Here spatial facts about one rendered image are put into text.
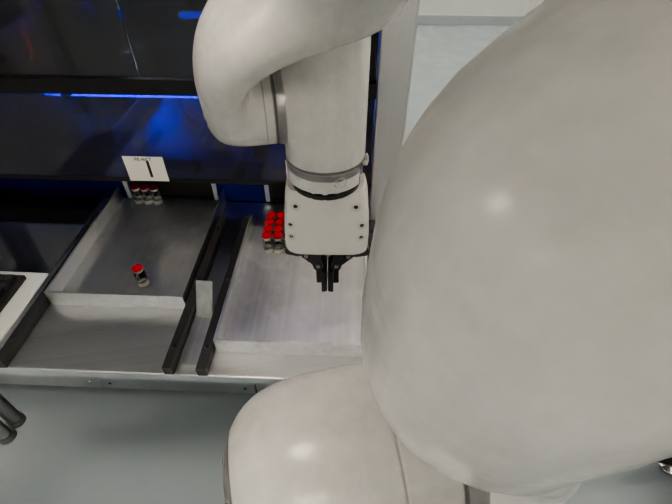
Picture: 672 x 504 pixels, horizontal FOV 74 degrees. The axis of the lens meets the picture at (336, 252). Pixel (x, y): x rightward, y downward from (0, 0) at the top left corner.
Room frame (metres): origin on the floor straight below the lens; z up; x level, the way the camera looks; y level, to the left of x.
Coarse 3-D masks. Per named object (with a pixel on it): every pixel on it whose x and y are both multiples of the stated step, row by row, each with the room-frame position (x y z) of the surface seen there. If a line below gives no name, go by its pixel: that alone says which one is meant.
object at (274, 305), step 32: (256, 256) 0.68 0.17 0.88; (288, 256) 0.68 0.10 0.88; (256, 288) 0.59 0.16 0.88; (288, 288) 0.59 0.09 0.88; (320, 288) 0.59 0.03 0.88; (352, 288) 0.59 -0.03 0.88; (224, 320) 0.50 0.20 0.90; (256, 320) 0.51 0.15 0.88; (288, 320) 0.51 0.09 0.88; (320, 320) 0.51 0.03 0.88; (352, 320) 0.51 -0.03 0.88; (256, 352) 0.44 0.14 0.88; (288, 352) 0.44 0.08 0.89; (320, 352) 0.43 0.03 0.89; (352, 352) 0.43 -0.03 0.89
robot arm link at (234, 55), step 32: (224, 0) 0.34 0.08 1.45; (256, 0) 0.32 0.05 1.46; (288, 0) 0.30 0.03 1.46; (320, 0) 0.28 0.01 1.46; (352, 0) 0.28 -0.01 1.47; (384, 0) 0.28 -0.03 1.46; (224, 32) 0.32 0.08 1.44; (256, 32) 0.31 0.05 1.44; (288, 32) 0.30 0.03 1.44; (320, 32) 0.29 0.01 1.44; (352, 32) 0.29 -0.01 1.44; (224, 64) 0.31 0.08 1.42; (256, 64) 0.30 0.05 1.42; (288, 64) 0.30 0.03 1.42; (224, 96) 0.32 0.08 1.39; (256, 96) 0.37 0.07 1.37; (224, 128) 0.35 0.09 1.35; (256, 128) 0.36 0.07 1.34
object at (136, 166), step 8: (128, 160) 0.80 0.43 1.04; (136, 160) 0.80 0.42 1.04; (144, 160) 0.80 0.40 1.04; (152, 160) 0.80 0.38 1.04; (160, 160) 0.80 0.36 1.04; (128, 168) 0.80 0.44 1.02; (136, 168) 0.80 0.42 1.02; (144, 168) 0.80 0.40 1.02; (152, 168) 0.80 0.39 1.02; (160, 168) 0.80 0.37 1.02; (136, 176) 0.80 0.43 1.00; (144, 176) 0.80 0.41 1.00; (160, 176) 0.80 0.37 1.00
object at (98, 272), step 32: (224, 192) 0.87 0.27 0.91; (96, 224) 0.75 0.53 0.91; (128, 224) 0.78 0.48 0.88; (160, 224) 0.78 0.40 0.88; (192, 224) 0.78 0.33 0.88; (96, 256) 0.68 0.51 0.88; (128, 256) 0.68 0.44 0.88; (160, 256) 0.68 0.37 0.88; (192, 256) 0.68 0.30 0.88; (64, 288) 0.59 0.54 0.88; (96, 288) 0.59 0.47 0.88; (128, 288) 0.59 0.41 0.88; (160, 288) 0.59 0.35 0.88
